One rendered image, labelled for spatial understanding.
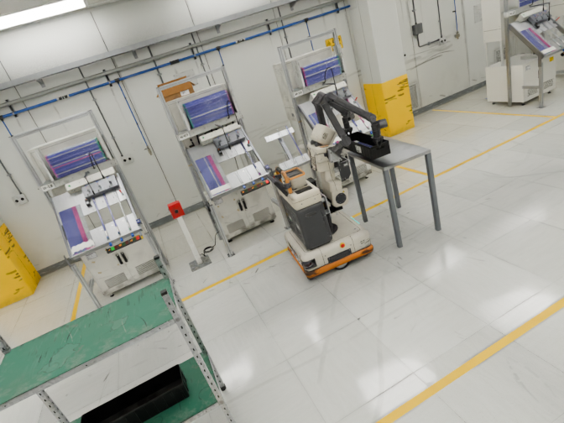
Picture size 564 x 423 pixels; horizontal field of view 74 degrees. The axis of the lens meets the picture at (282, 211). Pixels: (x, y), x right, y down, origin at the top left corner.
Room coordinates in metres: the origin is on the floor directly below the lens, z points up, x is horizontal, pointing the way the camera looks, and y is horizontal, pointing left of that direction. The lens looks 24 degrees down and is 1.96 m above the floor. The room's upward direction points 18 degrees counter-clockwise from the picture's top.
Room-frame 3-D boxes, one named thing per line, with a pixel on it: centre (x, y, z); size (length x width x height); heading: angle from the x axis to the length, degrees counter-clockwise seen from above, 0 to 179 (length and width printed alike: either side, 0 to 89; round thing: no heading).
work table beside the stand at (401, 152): (3.24, -1.08, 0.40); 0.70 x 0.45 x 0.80; 9
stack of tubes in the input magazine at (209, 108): (4.35, 0.42, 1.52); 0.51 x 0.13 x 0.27; 106
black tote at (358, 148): (3.21, -0.89, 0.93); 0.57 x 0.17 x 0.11; 9
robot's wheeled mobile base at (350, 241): (3.11, -0.31, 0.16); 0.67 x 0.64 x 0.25; 99
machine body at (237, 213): (4.46, 0.51, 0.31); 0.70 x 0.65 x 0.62; 106
